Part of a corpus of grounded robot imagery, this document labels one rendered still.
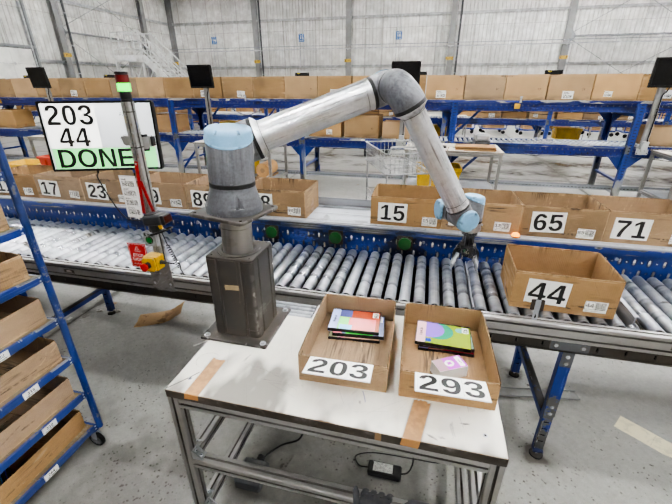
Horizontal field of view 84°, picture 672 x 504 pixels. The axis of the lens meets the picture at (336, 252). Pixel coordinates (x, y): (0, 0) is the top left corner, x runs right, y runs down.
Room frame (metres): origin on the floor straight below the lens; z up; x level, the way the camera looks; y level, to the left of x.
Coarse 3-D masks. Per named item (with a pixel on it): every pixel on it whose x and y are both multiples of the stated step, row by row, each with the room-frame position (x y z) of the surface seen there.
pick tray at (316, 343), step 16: (320, 304) 1.21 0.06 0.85; (336, 304) 1.28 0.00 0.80; (352, 304) 1.27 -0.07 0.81; (368, 304) 1.25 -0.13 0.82; (384, 304) 1.24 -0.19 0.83; (320, 320) 1.19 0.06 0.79; (320, 336) 1.13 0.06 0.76; (384, 336) 1.13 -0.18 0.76; (304, 352) 0.98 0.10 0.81; (320, 352) 1.04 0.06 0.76; (336, 352) 1.04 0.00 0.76; (352, 352) 1.04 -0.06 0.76; (368, 352) 1.04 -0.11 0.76; (384, 352) 1.04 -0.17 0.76; (384, 368) 0.86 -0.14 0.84; (336, 384) 0.90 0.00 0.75; (352, 384) 0.88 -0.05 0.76; (368, 384) 0.87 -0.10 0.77; (384, 384) 0.86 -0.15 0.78
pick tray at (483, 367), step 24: (408, 312) 1.22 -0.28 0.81; (432, 312) 1.20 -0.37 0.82; (456, 312) 1.18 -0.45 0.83; (480, 312) 1.16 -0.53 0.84; (408, 336) 1.13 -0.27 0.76; (480, 336) 1.11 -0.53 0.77; (408, 360) 1.00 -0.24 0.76; (480, 360) 1.00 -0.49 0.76; (408, 384) 0.84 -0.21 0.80; (480, 408) 0.80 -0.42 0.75
